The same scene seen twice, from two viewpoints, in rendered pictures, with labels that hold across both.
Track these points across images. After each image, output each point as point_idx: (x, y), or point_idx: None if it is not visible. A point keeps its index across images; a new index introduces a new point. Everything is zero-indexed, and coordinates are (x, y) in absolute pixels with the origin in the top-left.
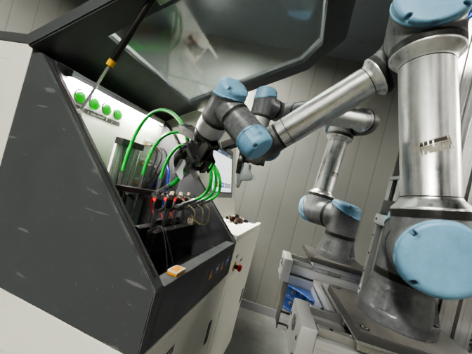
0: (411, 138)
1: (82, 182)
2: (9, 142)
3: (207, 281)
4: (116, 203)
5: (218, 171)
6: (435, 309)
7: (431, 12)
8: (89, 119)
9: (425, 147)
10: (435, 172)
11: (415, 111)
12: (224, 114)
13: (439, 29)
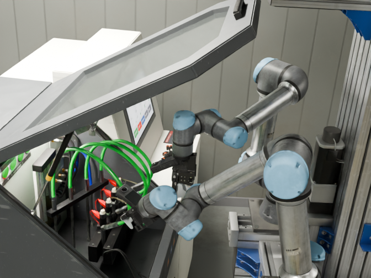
0: (282, 244)
1: (66, 268)
2: None
3: (167, 267)
4: (98, 275)
5: (145, 156)
6: None
7: (282, 194)
8: (14, 178)
9: (288, 252)
10: (293, 264)
11: (282, 232)
12: (164, 217)
13: (289, 199)
